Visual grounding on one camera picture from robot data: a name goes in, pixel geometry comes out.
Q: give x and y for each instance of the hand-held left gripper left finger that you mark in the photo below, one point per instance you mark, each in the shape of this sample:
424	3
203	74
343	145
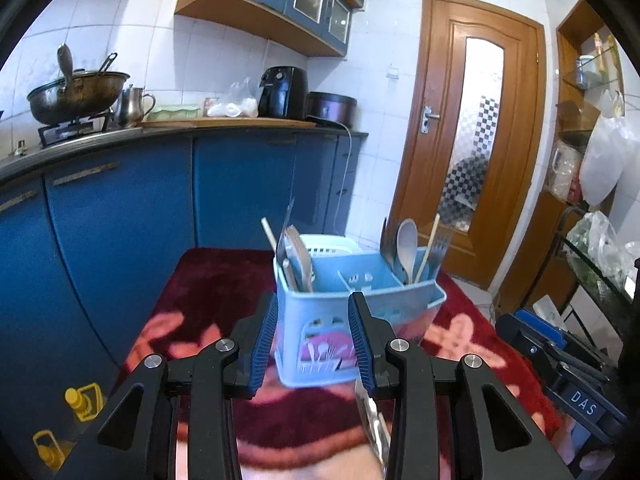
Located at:
262	345

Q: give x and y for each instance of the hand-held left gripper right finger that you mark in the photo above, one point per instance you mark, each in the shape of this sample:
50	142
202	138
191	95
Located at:
361	345

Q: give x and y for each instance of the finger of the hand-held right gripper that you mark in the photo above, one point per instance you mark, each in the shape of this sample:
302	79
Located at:
535	332

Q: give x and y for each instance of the light blue plastic utensil box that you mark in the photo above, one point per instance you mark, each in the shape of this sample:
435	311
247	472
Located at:
312	310

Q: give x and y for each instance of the large silver fork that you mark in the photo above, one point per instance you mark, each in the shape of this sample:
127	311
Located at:
374	420

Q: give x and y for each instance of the beige wooden spoon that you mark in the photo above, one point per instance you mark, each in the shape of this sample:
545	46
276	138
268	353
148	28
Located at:
301	260

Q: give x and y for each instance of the wooden chopstick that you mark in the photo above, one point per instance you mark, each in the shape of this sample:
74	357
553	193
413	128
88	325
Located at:
429	247
270	237

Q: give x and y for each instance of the white spoon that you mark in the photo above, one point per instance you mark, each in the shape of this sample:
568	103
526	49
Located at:
407	240

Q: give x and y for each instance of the silver table knife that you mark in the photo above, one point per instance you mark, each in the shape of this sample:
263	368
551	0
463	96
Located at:
288	230

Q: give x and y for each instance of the red floral blanket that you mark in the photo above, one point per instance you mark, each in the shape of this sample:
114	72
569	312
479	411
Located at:
210	280

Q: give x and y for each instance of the black metal rack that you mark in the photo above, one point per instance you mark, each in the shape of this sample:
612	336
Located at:
560	240

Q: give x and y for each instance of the bag of green vegetables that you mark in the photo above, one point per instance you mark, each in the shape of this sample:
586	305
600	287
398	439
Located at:
595	240

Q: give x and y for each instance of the pink and white packet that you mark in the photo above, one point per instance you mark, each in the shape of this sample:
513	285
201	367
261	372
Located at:
565	170

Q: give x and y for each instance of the wooden door with glass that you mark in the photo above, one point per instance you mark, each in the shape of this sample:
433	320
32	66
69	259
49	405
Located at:
425	185

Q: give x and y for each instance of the blue kitchen base cabinet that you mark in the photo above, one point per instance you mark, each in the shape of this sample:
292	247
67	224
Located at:
125	220

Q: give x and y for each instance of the yellow oil bottle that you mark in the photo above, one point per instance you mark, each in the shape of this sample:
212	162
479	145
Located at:
82	402
50	450

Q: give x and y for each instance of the large white plastic bag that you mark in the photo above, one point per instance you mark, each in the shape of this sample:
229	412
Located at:
607	155

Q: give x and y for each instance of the cardboard box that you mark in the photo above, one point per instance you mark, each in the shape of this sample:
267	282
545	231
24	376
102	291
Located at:
575	115

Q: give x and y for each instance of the wooden cutting board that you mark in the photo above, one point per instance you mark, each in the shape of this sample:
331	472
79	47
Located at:
225	122

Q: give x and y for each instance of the dark rice cooker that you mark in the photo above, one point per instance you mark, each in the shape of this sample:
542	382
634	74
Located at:
330	110

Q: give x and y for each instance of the red can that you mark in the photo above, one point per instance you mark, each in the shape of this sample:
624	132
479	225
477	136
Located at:
210	106

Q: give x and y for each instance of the clear plastic bag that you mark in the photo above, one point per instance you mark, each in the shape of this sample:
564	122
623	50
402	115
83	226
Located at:
235	100

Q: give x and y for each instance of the green container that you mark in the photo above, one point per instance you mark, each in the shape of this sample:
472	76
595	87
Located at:
172	112

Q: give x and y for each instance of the black air fryer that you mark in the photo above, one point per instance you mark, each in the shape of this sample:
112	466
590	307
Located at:
282	92

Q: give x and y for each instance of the glass jar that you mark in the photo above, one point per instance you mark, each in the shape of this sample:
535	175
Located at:
584	72

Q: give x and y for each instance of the metal kettle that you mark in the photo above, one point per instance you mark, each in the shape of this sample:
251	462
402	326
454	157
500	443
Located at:
131	107

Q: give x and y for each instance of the gas stove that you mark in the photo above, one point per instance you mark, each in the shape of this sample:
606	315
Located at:
70	130

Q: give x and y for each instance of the wooden shelf unit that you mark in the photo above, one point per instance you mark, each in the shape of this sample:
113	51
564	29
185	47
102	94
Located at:
572	30

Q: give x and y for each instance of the dark wok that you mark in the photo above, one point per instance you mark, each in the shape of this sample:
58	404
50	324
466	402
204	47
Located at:
75	100

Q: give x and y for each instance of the metal ladle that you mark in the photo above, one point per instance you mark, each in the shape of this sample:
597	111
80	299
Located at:
65	65

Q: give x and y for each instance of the wall hook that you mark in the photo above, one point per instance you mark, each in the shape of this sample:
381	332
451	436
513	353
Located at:
393	72

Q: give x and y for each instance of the blue wall cabinet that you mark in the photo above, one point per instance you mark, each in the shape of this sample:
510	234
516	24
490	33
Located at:
280	5

